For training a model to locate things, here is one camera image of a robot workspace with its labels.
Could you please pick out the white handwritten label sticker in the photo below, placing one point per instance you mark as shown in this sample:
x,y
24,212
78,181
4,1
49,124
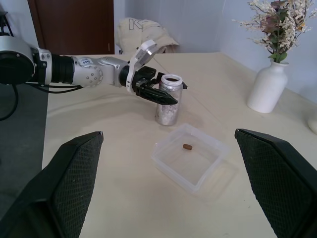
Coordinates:
x,y
86,61

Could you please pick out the dried flower bouquet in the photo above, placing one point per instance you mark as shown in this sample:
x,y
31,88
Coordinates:
x,y
280,27

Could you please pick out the small brown pellet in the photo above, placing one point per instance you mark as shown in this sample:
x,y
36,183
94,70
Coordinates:
x,y
187,146

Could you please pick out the clear plastic box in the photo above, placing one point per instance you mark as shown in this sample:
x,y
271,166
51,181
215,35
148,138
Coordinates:
x,y
173,171

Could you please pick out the black stand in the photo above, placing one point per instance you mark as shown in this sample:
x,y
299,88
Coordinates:
x,y
5,22

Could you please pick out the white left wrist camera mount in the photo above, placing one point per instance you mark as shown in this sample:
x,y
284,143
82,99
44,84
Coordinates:
x,y
144,50

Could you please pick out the white ceramic vase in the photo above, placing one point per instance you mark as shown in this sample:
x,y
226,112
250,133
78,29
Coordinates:
x,y
267,89

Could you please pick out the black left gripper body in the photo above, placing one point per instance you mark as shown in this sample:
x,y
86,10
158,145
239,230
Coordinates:
x,y
146,78

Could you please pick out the cream cloth bag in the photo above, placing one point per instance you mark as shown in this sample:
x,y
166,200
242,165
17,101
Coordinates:
x,y
146,32

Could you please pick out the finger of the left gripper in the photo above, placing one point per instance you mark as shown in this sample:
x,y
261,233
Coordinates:
x,y
159,97
159,77

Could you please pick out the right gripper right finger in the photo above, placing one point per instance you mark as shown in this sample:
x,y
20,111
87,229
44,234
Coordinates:
x,y
284,188

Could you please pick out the brown wooden door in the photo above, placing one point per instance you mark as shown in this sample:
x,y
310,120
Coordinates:
x,y
74,24

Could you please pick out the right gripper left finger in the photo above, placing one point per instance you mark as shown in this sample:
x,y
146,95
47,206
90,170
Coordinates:
x,y
49,193

